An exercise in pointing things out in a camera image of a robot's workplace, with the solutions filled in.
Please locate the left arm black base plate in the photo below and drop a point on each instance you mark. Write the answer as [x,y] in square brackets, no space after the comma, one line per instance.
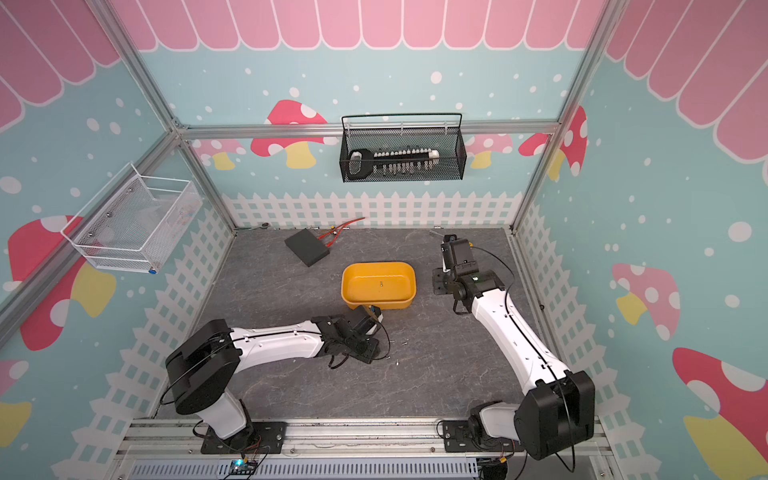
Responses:
[256,438]

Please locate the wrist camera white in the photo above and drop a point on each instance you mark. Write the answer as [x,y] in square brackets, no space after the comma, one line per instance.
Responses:
[374,312]
[458,259]

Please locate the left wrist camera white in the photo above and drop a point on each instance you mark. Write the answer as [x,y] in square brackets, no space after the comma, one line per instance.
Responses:
[374,312]

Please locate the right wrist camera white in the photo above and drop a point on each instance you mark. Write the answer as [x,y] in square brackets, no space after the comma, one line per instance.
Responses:
[458,259]

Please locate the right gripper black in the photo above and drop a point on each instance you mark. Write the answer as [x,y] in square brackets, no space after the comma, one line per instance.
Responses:
[438,281]

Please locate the black wire mesh basket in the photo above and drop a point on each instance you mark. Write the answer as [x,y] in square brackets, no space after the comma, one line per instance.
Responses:
[402,147]

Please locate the red handled pliers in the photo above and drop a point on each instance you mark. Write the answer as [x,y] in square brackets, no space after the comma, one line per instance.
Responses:
[330,237]

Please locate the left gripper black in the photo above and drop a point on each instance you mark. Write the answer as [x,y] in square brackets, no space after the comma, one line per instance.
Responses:
[369,354]

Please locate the green circuit board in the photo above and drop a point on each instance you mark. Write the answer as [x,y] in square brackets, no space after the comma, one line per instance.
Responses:
[242,467]

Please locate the black flat box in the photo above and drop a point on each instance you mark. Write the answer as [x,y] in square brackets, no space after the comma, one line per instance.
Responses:
[307,247]

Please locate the yellow plastic storage box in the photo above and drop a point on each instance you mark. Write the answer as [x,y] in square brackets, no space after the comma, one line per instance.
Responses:
[386,285]

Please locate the white wire mesh basket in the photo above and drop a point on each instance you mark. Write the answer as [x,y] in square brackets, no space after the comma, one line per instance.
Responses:
[134,222]

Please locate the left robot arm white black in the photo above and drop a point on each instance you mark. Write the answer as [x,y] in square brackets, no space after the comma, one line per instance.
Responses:
[200,369]

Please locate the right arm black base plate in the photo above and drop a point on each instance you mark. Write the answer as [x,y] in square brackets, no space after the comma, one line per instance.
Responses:
[464,436]

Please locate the aluminium front rail frame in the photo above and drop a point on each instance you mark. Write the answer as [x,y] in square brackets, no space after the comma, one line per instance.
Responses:
[347,448]

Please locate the black socket bit holder set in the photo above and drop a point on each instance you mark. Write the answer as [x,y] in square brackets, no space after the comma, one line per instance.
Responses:
[364,163]

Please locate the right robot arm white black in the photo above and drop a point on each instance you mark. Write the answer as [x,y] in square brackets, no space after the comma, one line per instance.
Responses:
[557,411]

